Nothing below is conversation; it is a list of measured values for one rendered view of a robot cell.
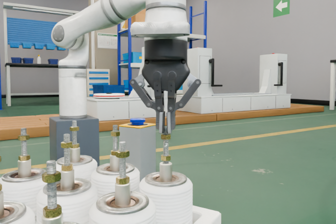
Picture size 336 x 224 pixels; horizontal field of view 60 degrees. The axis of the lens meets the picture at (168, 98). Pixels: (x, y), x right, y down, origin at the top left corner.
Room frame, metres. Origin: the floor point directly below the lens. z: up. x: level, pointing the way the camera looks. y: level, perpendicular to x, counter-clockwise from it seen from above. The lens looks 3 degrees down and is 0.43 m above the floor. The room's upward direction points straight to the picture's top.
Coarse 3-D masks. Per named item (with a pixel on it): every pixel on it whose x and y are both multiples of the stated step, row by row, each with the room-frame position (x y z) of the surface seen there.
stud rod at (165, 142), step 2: (164, 128) 0.51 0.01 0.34; (166, 128) 0.51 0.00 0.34; (164, 130) 0.51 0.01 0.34; (166, 130) 0.51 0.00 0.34; (164, 132) 0.51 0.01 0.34; (166, 132) 0.51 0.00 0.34; (164, 134) 0.51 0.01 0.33; (166, 134) 0.51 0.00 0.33; (164, 140) 0.51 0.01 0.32; (166, 140) 0.51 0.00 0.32; (164, 142) 0.51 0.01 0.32; (166, 142) 0.51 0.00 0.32; (164, 144) 0.51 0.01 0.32; (166, 144) 0.51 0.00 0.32; (164, 146) 0.51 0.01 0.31; (166, 146) 0.51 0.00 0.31; (164, 148) 0.51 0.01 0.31; (166, 148) 0.51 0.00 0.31; (164, 150) 0.51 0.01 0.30; (166, 150) 0.51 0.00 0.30; (164, 152) 0.51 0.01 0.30; (166, 152) 0.51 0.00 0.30; (164, 154) 0.51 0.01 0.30; (166, 154) 0.51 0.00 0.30; (164, 162) 0.51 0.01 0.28; (166, 162) 0.51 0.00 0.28
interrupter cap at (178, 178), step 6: (150, 174) 0.53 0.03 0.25; (156, 174) 0.53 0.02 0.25; (174, 174) 0.53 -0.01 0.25; (180, 174) 0.53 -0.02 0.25; (150, 180) 0.50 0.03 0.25; (156, 180) 0.51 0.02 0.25; (174, 180) 0.51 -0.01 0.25; (180, 180) 0.50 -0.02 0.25; (186, 180) 0.50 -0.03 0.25; (156, 186) 0.48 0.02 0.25; (162, 186) 0.48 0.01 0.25; (168, 186) 0.48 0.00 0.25; (174, 186) 0.48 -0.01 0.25
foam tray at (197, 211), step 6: (192, 210) 0.54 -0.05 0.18; (198, 210) 0.54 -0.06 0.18; (204, 210) 0.54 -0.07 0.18; (210, 210) 0.54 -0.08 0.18; (192, 216) 0.54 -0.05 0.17; (198, 216) 0.53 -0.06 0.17; (204, 216) 0.52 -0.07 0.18; (210, 216) 0.52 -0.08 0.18; (216, 216) 0.52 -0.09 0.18; (192, 222) 0.54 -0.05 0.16; (198, 222) 0.50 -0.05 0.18; (204, 222) 0.50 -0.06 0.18; (210, 222) 0.50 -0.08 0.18; (216, 222) 0.52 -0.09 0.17
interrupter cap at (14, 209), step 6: (6, 204) 0.40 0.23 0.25; (12, 204) 0.40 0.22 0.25; (18, 204) 0.40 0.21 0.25; (6, 210) 0.39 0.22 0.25; (12, 210) 0.38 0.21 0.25; (18, 210) 0.38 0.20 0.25; (24, 210) 0.38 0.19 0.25; (6, 216) 0.37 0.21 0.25; (12, 216) 0.36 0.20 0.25; (18, 216) 0.36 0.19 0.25; (0, 222) 0.35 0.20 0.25; (6, 222) 0.35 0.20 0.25
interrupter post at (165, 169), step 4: (160, 164) 0.51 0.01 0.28; (164, 164) 0.50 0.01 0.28; (168, 164) 0.50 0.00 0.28; (160, 168) 0.51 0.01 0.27; (164, 168) 0.50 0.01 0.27; (168, 168) 0.50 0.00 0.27; (160, 172) 0.51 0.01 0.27; (164, 172) 0.50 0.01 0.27; (168, 172) 0.50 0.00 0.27; (160, 176) 0.51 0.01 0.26; (164, 176) 0.50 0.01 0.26; (168, 176) 0.50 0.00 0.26; (160, 180) 0.51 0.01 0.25; (164, 180) 0.50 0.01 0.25; (168, 180) 0.50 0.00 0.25
